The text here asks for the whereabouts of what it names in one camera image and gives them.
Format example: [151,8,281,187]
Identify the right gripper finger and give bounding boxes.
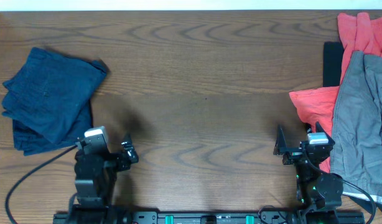
[273,125,287,155]
[315,121,327,134]

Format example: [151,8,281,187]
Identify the navy blue denim shorts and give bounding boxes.
[1,46,109,146]

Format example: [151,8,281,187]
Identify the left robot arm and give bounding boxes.
[65,134,139,224]

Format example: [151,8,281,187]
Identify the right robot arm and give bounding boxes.
[273,123,343,223]

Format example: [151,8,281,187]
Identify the grey garment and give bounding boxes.
[330,51,382,204]

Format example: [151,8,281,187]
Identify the black cloth strip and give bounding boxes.
[322,42,344,87]

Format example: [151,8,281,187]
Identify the folded navy blue garment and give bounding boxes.
[12,101,93,156]

